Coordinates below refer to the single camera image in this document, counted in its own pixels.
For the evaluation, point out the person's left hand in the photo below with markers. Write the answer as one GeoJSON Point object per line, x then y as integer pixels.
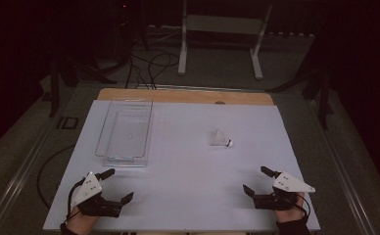
{"type": "Point", "coordinates": [80, 223]}

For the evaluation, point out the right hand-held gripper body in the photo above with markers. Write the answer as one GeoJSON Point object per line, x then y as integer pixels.
{"type": "Point", "coordinates": [287, 186]}

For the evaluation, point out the black rectangular floor plate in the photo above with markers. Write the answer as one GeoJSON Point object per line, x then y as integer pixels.
{"type": "Point", "coordinates": [68, 123]}

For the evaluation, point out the white shuttlecock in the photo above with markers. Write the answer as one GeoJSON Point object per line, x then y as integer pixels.
{"type": "Point", "coordinates": [220, 138]}

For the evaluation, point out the person's right hand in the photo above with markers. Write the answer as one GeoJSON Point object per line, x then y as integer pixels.
{"type": "Point", "coordinates": [289, 214]}

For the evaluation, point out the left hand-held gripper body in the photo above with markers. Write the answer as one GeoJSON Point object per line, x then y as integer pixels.
{"type": "Point", "coordinates": [87, 189]}

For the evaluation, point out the black tripod stand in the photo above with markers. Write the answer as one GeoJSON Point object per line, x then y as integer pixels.
{"type": "Point", "coordinates": [56, 88]}
{"type": "Point", "coordinates": [323, 98]}

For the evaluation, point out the clear plastic container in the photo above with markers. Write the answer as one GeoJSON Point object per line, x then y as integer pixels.
{"type": "Point", "coordinates": [126, 133]}

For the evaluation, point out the white metal stand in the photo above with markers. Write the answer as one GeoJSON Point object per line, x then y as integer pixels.
{"type": "Point", "coordinates": [224, 24]}

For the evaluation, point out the metal floor rail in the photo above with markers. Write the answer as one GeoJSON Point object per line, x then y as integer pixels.
{"type": "Point", "coordinates": [341, 163]}
{"type": "Point", "coordinates": [18, 169]}

